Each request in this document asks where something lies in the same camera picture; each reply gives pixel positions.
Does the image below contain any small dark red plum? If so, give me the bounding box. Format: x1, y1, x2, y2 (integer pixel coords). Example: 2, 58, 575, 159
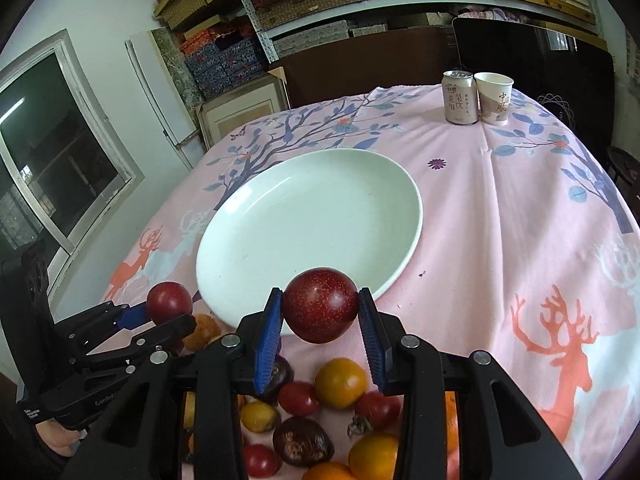
146, 282, 193, 325

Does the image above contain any yellow-orange tomato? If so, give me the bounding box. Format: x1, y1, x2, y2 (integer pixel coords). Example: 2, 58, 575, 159
348, 434, 399, 480

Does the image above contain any small orange mandarin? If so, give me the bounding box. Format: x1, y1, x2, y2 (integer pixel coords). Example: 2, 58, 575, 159
302, 462, 356, 480

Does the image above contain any person's left hand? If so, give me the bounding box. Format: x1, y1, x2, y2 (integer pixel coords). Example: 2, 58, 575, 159
35, 419, 86, 457

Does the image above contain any small orange fruit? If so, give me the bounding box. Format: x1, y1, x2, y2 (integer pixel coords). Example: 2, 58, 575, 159
182, 314, 221, 352

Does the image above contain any large orange mandarin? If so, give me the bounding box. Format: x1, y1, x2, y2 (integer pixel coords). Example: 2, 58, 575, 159
445, 391, 459, 454

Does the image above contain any olive yellow small fruit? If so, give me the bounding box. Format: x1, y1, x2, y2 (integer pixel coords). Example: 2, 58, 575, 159
240, 401, 281, 434

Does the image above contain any red cherry tomato front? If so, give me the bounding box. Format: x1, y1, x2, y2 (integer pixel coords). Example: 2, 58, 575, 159
243, 444, 281, 479

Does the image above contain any dark mangosteen back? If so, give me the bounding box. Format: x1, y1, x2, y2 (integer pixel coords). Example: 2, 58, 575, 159
257, 354, 295, 404

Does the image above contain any dark mangosteen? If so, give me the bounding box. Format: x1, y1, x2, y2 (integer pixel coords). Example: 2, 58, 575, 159
272, 416, 335, 468
257, 354, 295, 404

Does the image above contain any red cherry tomato centre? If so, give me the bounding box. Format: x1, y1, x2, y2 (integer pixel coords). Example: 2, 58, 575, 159
278, 382, 320, 417

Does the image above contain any dark mangosteen front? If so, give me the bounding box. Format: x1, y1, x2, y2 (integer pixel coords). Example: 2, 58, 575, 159
272, 416, 335, 468

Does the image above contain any red cherry tomato with stem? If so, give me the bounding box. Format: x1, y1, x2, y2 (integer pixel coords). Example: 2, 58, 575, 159
347, 391, 401, 437

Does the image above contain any green-orange tomato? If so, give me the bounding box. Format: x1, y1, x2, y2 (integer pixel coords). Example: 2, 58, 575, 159
314, 358, 369, 411

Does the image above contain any white oval plate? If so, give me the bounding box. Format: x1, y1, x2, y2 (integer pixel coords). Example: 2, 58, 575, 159
195, 148, 423, 327

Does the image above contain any white board leaning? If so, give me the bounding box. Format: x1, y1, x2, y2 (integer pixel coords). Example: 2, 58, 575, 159
125, 32, 196, 146

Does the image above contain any framed picture leaning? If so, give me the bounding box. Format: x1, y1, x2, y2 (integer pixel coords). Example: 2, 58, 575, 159
196, 67, 291, 151

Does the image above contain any white metal shelf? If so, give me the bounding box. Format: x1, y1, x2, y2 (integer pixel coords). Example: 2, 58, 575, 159
241, 0, 598, 63

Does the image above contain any white paper cup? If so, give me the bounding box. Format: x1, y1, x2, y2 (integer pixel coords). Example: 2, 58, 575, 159
474, 72, 514, 126

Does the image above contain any pink drink can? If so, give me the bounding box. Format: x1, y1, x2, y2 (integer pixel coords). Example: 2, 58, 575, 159
442, 70, 478, 126

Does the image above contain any dark cabinet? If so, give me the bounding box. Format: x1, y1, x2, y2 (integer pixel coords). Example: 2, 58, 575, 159
274, 27, 459, 107

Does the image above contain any window with white frame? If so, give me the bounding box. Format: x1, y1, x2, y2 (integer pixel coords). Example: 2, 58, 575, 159
1, 30, 142, 288

